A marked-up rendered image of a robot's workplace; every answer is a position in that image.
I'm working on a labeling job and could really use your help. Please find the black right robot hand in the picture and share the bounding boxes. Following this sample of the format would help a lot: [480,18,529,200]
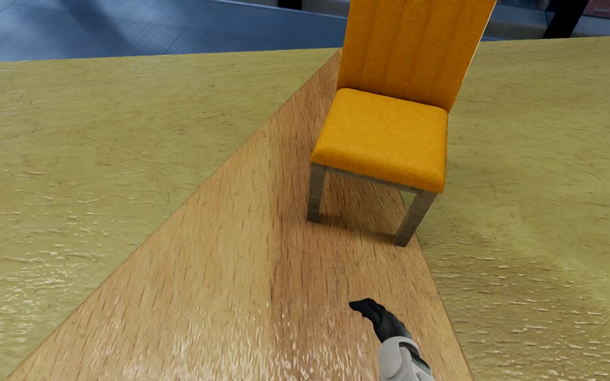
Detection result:
[348,298,413,344]

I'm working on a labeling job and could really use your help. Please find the orange upholstered wooden chair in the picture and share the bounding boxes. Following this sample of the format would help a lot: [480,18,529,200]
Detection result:
[306,0,497,248]

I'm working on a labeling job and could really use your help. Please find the black post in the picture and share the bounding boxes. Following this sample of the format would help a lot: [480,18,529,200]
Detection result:
[543,0,590,39]

